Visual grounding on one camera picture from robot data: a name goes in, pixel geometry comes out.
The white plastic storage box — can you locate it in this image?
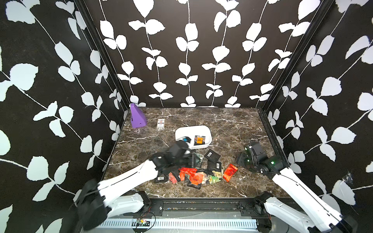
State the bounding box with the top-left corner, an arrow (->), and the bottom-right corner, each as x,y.
175,125 -> 212,150

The black tea bag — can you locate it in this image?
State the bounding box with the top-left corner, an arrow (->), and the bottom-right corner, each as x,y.
204,149 -> 221,163

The orange red tea bag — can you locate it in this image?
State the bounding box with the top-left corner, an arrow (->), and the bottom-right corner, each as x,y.
187,172 -> 204,186

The white perforated strip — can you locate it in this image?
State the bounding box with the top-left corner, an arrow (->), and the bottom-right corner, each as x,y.
97,218 -> 258,231

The purple wedge block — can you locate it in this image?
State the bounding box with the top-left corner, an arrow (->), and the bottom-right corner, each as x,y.
130,103 -> 147,129

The red foil tea bag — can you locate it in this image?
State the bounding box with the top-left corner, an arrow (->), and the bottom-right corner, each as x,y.
223,164 -> 238,182

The orange label dark tea bag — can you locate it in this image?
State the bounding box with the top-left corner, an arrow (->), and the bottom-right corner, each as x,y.
194,136 -> 206,145

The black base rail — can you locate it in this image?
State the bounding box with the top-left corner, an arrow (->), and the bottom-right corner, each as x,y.
133,197 -> 264,216

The small white card box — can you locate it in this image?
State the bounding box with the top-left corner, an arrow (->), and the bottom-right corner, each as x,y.
156,118 -> 165,131

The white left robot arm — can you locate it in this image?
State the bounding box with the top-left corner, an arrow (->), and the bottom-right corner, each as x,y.
75,140 -> 192,231

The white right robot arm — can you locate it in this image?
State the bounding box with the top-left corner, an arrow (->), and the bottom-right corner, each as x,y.
237,141 -> 357,233

